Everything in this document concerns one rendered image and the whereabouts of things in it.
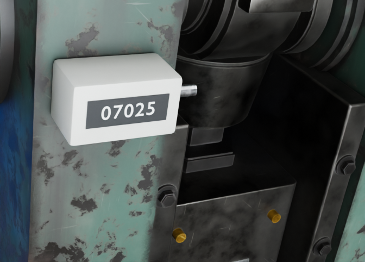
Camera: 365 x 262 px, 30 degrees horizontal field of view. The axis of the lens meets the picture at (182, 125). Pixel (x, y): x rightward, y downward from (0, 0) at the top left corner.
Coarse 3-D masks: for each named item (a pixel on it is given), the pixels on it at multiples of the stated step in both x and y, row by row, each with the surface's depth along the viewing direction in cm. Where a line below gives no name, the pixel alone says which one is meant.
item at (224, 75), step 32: (224, 0) 51; (256, 0) 49; (288, 0) 51; (192, 32) 56; (224, 32) 52; (256, 32) 54; (288, 32) 55; (192, 64) 56; (224, 64) 56; (256, 64) 58; (192, 96) 58; (224, 96) 58; (192, 128) 62
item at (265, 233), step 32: (224, 128) 68; (192, 160) 62; (224, 160) 64; (256, 160) 66; (192, 192) 60; (224, 192) 61; (256, 192) 62; (288, 192) 64; (192, 224) 60; (224, 224) 62; (256, 224) 64; (192, 256) 62; (224, 256) 64; (256, 256) 66
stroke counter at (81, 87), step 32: (64, 64) 40; (96, 64) 41; (128, 64) 42; (160, 64) 42; (64, 96) 40; (96, 96) 39; (128, 96) 40; (160, 96) 41; (64, 128) 40; (96, 128) 40; (128, 128) 41; (160, 128) 42
